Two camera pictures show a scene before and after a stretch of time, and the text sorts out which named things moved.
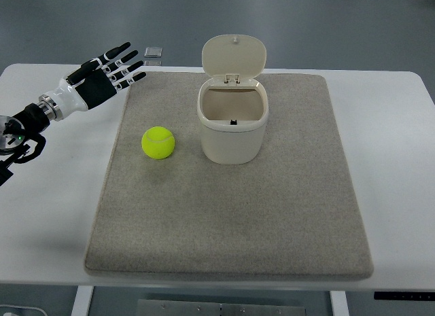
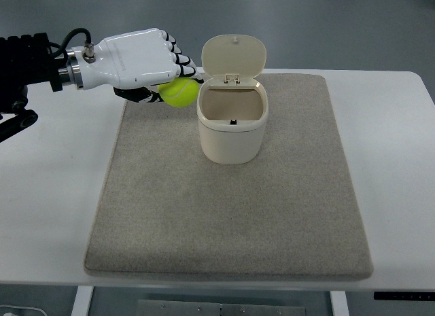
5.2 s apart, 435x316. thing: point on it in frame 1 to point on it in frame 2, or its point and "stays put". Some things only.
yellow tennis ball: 158,142 to 180,92
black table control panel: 405,295 stays put
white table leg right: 339,303 stays put
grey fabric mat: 292,214 stays put
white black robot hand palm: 67,98 to 128,61
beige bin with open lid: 232,104 stays put
